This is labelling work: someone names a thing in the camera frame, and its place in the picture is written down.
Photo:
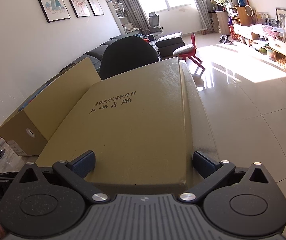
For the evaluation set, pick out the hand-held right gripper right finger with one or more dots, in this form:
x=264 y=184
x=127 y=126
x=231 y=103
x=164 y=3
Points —
x=204 y=163

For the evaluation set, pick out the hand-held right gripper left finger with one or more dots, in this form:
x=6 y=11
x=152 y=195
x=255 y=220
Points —
x=82 y=163

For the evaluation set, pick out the tan cardboard box lid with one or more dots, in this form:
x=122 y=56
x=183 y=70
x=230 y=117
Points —
x=133 y=130

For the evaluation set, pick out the tan cardboard shoe box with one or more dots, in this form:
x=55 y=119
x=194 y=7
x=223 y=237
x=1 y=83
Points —
x=45 y=110

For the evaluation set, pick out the red child chair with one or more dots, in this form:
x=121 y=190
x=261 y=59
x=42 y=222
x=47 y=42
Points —
x=190 y=52

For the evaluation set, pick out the black armchair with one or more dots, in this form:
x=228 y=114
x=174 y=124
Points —
x=128 y=55

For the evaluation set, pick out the grey sofa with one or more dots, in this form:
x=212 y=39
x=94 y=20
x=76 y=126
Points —
x=169 y=43

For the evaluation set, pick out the white wooden media cabinet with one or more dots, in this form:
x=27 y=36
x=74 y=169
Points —
x=278 y=45

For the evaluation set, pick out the pink cloth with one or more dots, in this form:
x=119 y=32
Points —
x=268 y=30

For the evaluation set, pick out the grey office chair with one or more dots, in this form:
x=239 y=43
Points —
x=155 y=22

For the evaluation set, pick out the white bookshelf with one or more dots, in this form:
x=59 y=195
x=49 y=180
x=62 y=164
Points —
x=116 y=15

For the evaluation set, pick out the grey curtain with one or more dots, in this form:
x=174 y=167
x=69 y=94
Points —
x=200 y=5
x=133 y=15

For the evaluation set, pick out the round wooden-rimmed fan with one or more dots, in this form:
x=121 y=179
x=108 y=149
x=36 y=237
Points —
x=249 y=11

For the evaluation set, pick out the framed photo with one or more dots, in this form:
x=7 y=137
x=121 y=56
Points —
x=281 y=17

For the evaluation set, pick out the blue plush toy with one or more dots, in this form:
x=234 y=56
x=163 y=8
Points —
x=241 y=0

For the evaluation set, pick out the framed pale wall picture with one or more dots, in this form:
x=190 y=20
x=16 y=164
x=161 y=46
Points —
x=92 y=2

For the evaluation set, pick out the framed pink tree wall picture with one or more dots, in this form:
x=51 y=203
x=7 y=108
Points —
x=77 y=1

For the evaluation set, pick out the framed blue leaf wall picture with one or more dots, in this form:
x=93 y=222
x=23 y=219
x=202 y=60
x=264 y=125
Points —
x=51 y=2

